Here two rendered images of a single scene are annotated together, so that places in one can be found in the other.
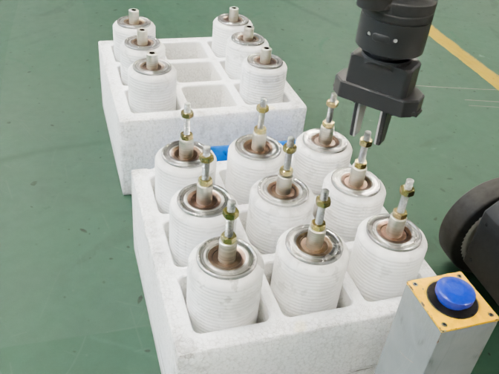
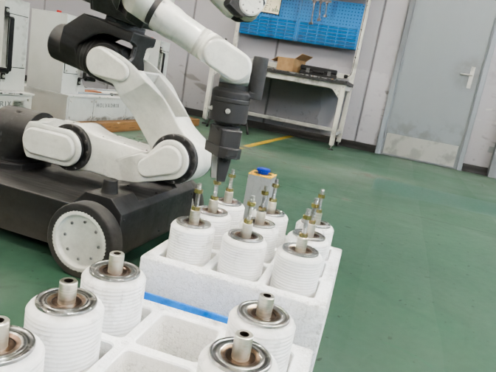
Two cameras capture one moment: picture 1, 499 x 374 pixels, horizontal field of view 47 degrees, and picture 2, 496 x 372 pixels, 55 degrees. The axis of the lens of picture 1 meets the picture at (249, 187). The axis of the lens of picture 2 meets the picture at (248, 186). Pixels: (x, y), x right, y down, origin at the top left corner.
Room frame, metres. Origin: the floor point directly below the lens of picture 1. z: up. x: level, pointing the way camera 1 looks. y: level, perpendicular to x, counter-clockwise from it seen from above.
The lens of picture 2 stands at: (1.57, 0.53, 0.56)
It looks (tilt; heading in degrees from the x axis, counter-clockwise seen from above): 12 degrees down; 215
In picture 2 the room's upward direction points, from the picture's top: 10 degrees clockwise
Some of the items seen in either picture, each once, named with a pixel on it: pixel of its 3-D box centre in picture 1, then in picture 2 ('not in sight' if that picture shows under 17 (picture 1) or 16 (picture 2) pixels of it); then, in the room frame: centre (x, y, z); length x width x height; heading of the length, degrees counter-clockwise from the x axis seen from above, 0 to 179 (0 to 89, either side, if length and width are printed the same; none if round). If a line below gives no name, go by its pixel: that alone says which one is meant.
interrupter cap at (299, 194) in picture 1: (283, 191); (259, 223); (0.67, -0.05, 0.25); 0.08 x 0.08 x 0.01
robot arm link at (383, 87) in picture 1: (386, 58); (224, 128); (0.72, -0.16, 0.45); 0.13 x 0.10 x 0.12; 62
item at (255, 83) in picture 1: (261, 100); (108, 325); (1.12, 0.00, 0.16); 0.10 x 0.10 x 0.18
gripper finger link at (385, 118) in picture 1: (386, 124); (215, 164); (0.70, -0.18, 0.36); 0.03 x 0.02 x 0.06; 152
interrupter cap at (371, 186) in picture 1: (356, 182); (212, 211); (0.71, -0.16, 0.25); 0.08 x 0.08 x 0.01
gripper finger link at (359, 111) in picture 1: (356, 113); (223, 169); (0.72, -0.14, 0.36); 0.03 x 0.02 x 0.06; 152
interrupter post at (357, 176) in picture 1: (357, 175); (212, 206); (0.71, -0.16, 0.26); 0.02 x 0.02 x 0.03
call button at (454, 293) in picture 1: (454, 295); (263, 171); (0.43, -0.22, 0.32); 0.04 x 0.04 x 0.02
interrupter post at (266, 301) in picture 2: (151, 61); (265, 305); (1.03, 0.22, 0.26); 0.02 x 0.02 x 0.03
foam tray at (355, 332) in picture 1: (270, 270); (247, 286); (0.67, -0.05, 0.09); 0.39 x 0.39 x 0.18; 21
